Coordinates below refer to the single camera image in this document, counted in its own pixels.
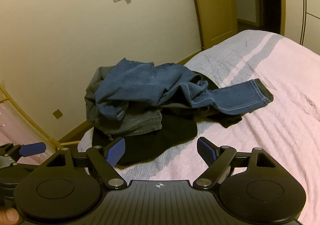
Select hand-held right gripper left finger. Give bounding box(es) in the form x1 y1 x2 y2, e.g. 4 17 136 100
45 137 127 190

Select grey jeans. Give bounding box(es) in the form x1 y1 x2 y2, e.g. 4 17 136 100
84 66 163 140

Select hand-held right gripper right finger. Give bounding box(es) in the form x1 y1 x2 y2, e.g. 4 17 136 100
194 137 278 189

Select wooden door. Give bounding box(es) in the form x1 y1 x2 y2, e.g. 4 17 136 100
187 0 238 49

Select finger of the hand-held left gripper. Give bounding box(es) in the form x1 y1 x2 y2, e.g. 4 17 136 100
0 141 47 163

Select wooden bed frame rail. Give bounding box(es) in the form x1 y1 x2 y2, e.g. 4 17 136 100
0 84 60 149

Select black garment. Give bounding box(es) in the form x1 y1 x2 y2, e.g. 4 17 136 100
92 112 198 166

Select pink grey bed blanket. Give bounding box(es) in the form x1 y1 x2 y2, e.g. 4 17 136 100
77 29 320 225

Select blue jeans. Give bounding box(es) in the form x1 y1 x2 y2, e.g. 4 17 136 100
94 58 274 122

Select person's left hand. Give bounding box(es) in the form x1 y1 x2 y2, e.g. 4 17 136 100
0 207 20 223

